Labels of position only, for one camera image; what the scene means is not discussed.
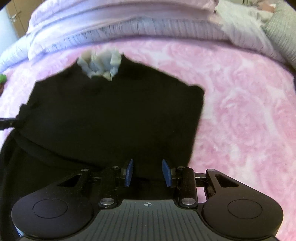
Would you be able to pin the white striped cloth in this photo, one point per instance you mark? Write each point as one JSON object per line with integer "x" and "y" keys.
{"x": 243, "y": 25}

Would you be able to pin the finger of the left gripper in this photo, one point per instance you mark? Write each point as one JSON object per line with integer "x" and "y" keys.
{"x": 6, "y": 123}

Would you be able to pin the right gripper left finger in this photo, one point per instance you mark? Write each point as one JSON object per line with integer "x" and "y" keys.
{"x": 114, "y": 182}

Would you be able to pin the grey ribbed pillow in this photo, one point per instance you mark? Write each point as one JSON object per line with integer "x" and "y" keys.
{"x": 280, "y": 29}

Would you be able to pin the light blue pillow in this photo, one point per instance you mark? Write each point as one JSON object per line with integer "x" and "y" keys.
{"x": 16, "y": 53}

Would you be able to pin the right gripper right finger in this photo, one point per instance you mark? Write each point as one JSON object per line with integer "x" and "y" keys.
{"x": 182, "y": 183}

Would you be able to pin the black garment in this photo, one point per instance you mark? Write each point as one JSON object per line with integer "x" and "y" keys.
{"x": 72, "y": 121}

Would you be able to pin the wooden door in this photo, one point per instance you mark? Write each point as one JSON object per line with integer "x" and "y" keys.
{"x": 20, "y": 12}

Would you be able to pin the green folded cloth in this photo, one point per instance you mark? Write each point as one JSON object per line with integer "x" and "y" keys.
{"x": 3, "y": 78}

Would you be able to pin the pink rose blanket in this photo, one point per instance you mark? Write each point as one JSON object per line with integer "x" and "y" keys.
{"x": 243, "y": 154}

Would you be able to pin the folded lilac quilt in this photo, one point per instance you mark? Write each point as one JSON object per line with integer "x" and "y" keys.
{"x": 58, "y": 25}

